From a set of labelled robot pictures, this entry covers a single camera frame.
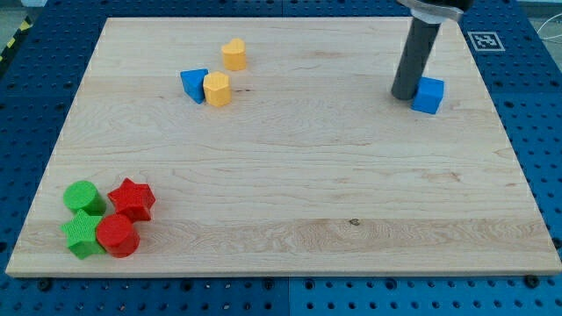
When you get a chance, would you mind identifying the yellow heart block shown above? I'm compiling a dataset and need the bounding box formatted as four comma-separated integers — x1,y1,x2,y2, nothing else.
221,38,247,71

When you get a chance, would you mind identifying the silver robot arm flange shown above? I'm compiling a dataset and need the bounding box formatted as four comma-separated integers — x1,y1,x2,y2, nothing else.
397,0,474,25

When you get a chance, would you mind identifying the wooden board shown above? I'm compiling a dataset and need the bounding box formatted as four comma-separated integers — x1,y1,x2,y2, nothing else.
6,18,561,277

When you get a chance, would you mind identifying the yellow hexagon block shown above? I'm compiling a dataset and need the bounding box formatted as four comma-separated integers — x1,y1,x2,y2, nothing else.
203,71,232,107

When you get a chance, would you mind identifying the blue triangle block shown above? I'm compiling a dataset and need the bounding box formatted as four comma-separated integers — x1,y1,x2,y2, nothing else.
180,68,208,104

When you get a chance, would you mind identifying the red star block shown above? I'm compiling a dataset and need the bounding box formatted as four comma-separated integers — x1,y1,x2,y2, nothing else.
107,178,155,222

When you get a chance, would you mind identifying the blue cube block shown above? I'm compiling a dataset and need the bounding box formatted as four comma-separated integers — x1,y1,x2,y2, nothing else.
411,76,444,115

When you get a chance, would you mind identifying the red cylinder block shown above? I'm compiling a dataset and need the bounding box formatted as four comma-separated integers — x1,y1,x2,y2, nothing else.
96,214,140,258

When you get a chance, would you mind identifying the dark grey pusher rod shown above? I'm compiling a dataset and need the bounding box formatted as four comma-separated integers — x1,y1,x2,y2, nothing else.
391,18,441,100

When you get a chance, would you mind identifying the green cylinder block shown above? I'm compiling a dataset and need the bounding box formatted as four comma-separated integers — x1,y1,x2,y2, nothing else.
62,181,106,216

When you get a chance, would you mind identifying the green star block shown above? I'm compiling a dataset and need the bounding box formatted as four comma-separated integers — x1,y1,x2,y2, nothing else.
61,209,106,260

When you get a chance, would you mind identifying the white fiducial marker tag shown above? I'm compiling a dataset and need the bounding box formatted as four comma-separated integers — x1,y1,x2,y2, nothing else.
468,31,505,52

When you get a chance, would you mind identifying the white cable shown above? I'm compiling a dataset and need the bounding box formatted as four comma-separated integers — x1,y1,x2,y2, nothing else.
536,11,562,45

